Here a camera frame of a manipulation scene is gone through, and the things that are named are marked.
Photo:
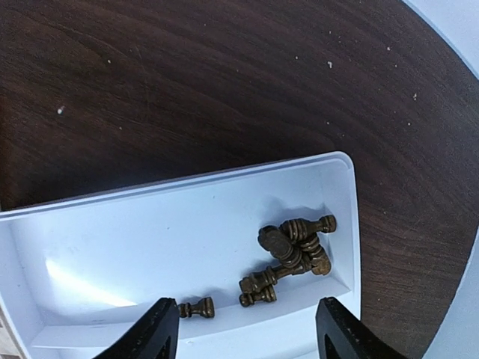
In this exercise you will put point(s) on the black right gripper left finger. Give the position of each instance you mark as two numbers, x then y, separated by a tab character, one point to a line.
154	335

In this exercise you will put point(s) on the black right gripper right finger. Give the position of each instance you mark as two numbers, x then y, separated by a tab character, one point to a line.
341	335

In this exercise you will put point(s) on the dark chess pieces pile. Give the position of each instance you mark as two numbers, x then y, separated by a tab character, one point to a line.
295	244

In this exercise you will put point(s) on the white divided plastic tray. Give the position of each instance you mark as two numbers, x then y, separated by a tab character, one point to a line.
76	274

